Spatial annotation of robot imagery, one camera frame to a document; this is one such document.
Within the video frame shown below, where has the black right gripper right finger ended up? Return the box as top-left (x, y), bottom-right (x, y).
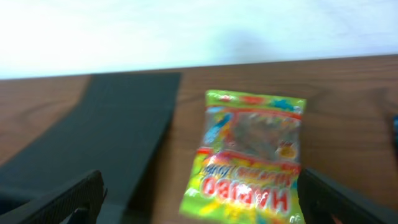
top-left (297, 169), bottom-right (397, 224)

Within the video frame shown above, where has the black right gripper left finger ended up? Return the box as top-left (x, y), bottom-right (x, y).
top-left (1, 170), bottom-right (108, 224)

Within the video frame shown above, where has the green Haribo gummy bag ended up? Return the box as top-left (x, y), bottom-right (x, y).
top-left (180, 90), bottom-right (306, 223)

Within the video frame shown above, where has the dark green box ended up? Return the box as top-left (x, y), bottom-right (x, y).
top-left (1, 73), bottom-right (180, 223)

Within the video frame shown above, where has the blue Oreo cookie pack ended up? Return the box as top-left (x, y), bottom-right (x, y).
top-left (392, 115), bottom-right (398, 151)

